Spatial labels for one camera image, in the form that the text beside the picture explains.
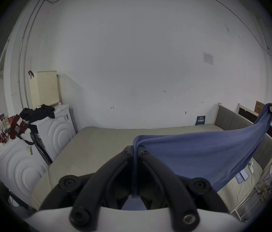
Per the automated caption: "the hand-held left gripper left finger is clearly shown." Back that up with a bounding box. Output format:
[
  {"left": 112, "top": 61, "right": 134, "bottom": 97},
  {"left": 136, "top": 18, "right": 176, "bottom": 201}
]
[{"left": 38, "top": 145, "right": 136, "bottom": 227}]

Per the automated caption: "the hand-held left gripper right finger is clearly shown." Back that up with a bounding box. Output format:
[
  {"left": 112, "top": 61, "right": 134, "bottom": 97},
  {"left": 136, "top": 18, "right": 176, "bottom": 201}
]
[{"left": 137, "top": 146, "right": 230, "bottom": 230}]

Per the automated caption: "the blue shirt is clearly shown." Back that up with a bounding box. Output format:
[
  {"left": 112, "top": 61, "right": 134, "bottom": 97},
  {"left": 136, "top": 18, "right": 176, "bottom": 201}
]
[{"left": 121, "top": 103, "right": 272, "bottom": 211}]

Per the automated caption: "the brown carton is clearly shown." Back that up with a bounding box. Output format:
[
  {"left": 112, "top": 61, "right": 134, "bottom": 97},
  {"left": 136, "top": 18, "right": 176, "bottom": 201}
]
[{"left": 254, "top": 101, "right": 267, "bottom": 113}]

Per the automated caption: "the bed with beige sheet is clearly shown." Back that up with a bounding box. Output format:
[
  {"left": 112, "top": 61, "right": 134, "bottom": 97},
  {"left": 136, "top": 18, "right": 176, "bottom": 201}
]
[{"left": 31, "top": 123, "right": 264, "bottom": 211}]

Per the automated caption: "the wooden framed board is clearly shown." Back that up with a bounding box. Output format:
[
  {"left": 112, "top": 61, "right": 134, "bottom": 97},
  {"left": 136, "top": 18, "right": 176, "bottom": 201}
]
[{"left": 237, "top": 103, "right": 260, "bottom": 124}]

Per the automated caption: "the grey padded headboard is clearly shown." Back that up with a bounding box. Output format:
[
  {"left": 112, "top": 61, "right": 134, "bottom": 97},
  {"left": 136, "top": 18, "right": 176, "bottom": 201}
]
[{"left": 214, "top": 102, "right": 272, "bottom": 178}]

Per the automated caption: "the white washing machine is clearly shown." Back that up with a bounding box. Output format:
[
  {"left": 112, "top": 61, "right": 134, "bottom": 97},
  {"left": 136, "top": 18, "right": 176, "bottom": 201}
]
[
  {"left": 29, "top": 104, "right": 77, "bottom": 164},
  {"left": 0, "top": 129, "right": 52, "bottom": 208}
]

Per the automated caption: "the white paper notice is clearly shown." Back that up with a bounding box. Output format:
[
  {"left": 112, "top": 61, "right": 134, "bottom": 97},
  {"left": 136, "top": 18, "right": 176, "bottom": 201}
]
[{"left": 202, "top": 52, "right": 214, "bottom": 66}]

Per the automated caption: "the black bunched garment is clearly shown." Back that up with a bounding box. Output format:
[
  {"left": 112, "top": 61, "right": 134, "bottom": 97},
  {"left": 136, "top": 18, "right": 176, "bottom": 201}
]
[{"left": 20, "top": 104, "right": 56, "bottom": 124}]

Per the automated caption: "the red and black bag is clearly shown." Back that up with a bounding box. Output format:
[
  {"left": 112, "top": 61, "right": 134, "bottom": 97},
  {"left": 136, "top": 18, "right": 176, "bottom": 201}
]
[{"left": 8, "top": 114, "right": 39, "bottom": 146}]

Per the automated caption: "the cream perforated laundry basket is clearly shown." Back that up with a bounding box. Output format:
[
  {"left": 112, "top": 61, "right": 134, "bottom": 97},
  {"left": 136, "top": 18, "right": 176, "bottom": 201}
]
[{"left": 29, "top": 70, "right": 61, "bottom": 109}]

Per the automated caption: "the white wire rack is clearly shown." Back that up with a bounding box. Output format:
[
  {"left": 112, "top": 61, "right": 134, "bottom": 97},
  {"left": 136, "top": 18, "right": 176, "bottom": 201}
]
[{"left": 233, "top": 182, "right": 272, "bottom": 223}]

